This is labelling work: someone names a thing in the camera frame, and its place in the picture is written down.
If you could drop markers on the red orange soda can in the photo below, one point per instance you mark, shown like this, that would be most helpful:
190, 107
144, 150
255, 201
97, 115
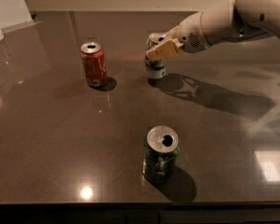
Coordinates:
93, 60

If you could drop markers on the white green 7up can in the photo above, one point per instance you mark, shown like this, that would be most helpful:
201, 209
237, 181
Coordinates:
157, 69

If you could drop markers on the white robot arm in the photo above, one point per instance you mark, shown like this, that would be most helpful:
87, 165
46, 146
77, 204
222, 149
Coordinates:
231, 21

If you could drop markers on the green soda can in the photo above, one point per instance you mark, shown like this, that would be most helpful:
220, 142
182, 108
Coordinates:
161, 148

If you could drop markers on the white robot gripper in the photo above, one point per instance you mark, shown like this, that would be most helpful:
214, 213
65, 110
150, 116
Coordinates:
189, 32

